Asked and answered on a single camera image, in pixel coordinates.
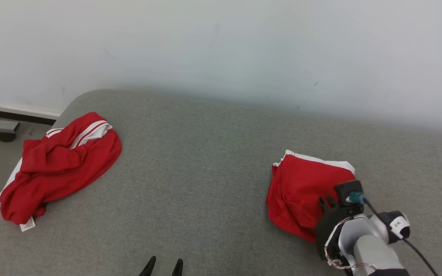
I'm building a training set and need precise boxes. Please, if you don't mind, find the red shirt with white sleeves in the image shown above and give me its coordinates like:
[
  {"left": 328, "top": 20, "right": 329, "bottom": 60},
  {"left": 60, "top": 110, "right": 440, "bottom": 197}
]
[
  {"left": 0, "top": 112, "right": 122, "bottom": 232},
  {"left": 265, "top": 149, "right": 356, "bottom": 244}
]

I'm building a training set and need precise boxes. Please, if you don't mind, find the grey fabric sofa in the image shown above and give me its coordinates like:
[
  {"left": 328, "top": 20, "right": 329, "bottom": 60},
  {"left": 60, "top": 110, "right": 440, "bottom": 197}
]
[{"left": 0, "top": 89, "right": 442, "bottom": 276}]

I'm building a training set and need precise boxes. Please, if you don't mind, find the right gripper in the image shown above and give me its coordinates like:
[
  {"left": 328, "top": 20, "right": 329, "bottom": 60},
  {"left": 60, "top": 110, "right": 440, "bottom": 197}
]
[{"left": 315, "top": 195, "right": 364, "bottom": 258}]

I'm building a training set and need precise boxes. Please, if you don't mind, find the white and black baseboard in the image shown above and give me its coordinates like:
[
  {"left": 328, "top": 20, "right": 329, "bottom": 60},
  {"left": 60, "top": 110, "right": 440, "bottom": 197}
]
[{"left": 0, "top": 100, "right": 62, "bottom": 126}]

